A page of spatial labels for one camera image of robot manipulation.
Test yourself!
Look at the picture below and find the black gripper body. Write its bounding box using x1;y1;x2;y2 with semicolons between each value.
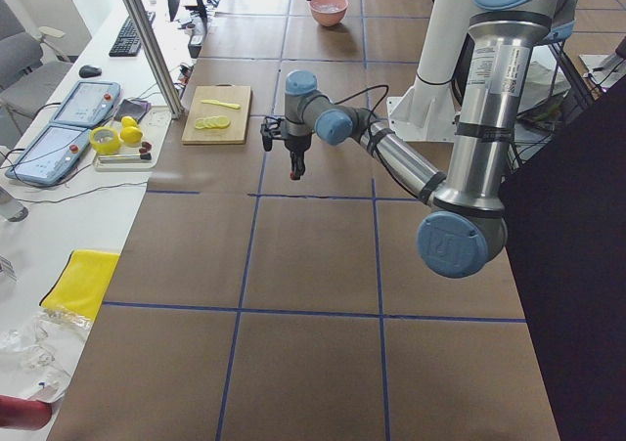
260;116;312;154

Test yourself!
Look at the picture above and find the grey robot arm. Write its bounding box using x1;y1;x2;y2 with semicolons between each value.
260;0;577;279

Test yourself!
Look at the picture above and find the pink bowl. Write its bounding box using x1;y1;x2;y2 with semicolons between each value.
309;0;349;27

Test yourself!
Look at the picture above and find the wooden cutting board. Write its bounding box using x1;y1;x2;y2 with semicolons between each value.
181;85;251;145

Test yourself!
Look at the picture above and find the yellow plastic knife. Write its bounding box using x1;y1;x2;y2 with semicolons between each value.
201;99;242;110

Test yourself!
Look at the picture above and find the dark wallet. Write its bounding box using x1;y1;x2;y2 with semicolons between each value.
113;99;152;122

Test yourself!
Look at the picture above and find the white tray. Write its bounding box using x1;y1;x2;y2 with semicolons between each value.
93;141;159;172

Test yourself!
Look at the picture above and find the black keyboard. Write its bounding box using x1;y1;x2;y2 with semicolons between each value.
109;16;142;58

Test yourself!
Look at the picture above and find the yellow tape roll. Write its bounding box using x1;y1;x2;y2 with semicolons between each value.
89;126;121;155

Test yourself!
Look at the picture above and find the upper teach pendant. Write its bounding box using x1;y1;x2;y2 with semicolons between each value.
51;80;121;128

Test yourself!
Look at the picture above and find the teach pendant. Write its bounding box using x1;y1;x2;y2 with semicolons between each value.
51;80;121;128
5;122;91;187

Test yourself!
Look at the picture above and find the black computer mouse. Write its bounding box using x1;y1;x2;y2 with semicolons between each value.
78;65;102;78

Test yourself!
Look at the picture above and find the lower teach pendant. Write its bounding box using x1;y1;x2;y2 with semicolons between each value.
5;122;91;187

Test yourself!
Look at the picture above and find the grey office chair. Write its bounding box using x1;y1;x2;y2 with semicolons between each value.
1;0;72;134

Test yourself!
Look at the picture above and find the yellow cloth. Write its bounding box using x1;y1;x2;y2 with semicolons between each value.
39;249;120;322

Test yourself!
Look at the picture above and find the clear plastic bag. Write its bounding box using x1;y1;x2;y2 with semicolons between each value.
1;310;93;403

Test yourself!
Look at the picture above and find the red bottle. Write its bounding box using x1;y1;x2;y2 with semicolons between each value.
1;395;52;430

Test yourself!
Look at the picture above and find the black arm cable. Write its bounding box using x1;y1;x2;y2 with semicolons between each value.
330;84;392;134

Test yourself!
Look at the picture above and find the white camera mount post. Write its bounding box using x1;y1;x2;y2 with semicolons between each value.
387;0;476;142

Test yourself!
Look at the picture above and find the aluminium frame post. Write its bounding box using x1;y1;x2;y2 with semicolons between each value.
122;0;185;119

